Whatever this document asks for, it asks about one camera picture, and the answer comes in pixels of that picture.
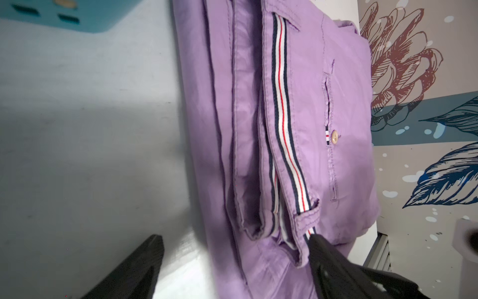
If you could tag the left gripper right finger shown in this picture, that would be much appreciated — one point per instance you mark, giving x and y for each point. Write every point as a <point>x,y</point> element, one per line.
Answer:
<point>337,278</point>

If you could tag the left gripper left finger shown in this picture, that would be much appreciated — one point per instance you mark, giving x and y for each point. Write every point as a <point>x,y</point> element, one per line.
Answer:
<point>136,277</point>

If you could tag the purple pants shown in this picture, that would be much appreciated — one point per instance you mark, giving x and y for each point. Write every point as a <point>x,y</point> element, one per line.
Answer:
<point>278,99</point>

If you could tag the teal plastic basket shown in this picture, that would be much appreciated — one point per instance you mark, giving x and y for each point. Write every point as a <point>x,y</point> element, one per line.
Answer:
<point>92,16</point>

